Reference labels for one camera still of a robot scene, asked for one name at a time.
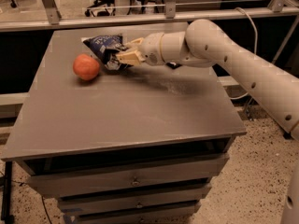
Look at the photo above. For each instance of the grey drawer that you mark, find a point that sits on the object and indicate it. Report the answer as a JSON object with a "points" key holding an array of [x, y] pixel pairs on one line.
{"points": [[140, 216], [128, 176], [135, 199]]}

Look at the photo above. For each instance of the bottom grey drawer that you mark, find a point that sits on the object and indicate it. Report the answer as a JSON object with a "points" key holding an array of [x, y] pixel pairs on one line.
{"points": [[140, 216]]}

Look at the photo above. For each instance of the black snack bar wrapper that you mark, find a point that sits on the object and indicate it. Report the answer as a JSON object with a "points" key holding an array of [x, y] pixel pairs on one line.
{"points": [[173, 65]]}

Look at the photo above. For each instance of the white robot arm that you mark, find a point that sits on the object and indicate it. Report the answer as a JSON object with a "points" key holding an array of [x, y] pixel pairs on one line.
{"points": [[204, 44]]}

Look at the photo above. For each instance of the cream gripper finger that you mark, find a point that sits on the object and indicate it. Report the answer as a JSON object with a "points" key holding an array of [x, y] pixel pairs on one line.
{"points": [[131, 56], [133, 43]]}

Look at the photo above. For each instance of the middle grey drawer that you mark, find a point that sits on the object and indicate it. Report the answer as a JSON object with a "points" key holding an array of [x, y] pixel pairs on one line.
{"points": [[135, 199]]}

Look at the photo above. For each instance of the red apple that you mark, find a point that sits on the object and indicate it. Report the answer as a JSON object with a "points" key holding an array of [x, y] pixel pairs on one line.
{"points": [[86, 67]]}

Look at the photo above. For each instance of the metal railing frame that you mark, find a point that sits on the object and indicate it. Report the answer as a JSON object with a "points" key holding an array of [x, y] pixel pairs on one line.
{"points": [[34, 15]]}

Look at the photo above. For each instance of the grey drawer cabinet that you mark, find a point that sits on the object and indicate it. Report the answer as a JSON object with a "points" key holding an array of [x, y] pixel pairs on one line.
{"points": [[136, 115]]}

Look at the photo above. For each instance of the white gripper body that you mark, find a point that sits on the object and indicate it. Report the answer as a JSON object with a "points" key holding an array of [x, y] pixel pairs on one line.
{"points": [[150, 49]]}

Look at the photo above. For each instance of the blue chip bag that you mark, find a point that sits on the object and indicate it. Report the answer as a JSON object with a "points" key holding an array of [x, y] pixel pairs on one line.
{"points": [[105, 48]]}

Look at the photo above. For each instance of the top grey drawer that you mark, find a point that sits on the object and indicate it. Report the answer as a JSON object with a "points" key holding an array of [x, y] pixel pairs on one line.
{"points": [[128, 176]]}

